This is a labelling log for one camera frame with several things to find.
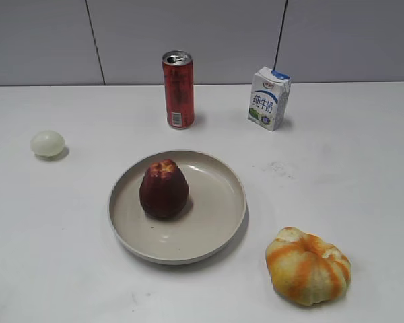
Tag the dark red apple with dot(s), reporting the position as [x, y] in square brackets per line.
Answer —
[164, 190]

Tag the beige round plate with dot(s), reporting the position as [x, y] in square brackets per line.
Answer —
[213, 214]

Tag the white blue milk carton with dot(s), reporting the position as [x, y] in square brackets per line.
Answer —
[268, 98]

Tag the red drink can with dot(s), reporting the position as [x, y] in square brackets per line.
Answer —
[179, 88]

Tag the orange yellow small pumpkin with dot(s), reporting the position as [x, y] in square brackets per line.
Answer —
[305, 269]

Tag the white egg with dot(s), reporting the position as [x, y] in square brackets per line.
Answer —
[47, 143]

